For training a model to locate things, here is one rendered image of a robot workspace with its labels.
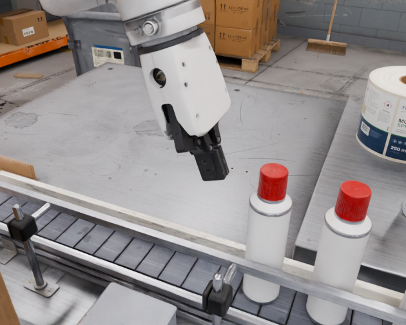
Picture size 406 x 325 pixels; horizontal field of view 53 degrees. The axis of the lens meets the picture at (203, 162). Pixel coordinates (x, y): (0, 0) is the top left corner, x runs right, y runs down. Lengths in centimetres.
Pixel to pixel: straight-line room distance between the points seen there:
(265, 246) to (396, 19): 454
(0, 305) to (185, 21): 37
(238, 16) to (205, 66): 339
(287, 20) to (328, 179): 449
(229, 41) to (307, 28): 151
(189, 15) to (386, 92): 57
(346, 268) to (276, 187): 12
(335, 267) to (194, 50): 29
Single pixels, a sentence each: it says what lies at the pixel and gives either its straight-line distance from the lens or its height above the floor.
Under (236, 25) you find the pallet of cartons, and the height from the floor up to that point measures 42.
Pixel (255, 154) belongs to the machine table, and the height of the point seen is 83.
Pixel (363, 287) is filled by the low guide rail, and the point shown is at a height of 91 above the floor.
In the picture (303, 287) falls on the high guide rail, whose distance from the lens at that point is 52.
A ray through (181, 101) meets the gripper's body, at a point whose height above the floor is 117.
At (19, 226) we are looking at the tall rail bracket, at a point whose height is 97.
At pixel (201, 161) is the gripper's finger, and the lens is 48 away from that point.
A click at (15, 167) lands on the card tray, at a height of 85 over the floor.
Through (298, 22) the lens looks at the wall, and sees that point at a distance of 521.
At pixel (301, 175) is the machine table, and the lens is 94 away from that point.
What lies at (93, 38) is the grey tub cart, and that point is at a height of 64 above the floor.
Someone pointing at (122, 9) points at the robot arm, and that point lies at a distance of 44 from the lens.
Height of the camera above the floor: 134
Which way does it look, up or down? 32 degrees down
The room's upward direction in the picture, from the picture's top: straight up
